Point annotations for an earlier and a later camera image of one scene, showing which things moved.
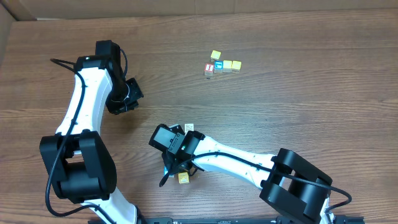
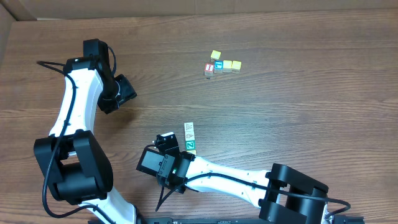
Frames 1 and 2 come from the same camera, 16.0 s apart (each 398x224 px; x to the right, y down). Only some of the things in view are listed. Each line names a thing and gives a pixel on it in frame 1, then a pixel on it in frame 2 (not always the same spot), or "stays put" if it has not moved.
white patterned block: x=188 y=127 stays put
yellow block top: x=215 y=55 stays put
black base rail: x=237 y=219 stays put
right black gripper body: x=170 y=160 to x=166 y=144
